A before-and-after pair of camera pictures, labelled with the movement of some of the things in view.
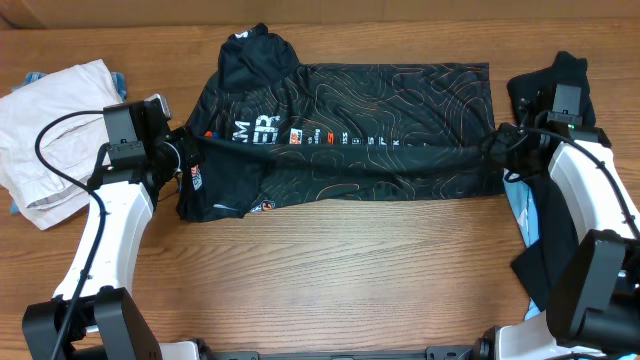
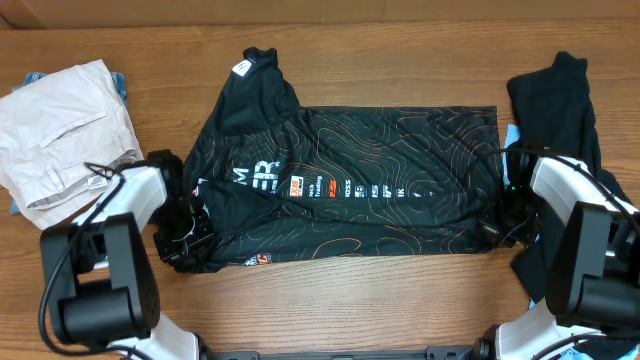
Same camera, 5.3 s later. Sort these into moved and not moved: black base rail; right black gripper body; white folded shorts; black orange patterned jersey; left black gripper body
Moved: right black gripper body; left black gripper body; black orange patterned jersey
Not moved: black base rail; white folded shorts
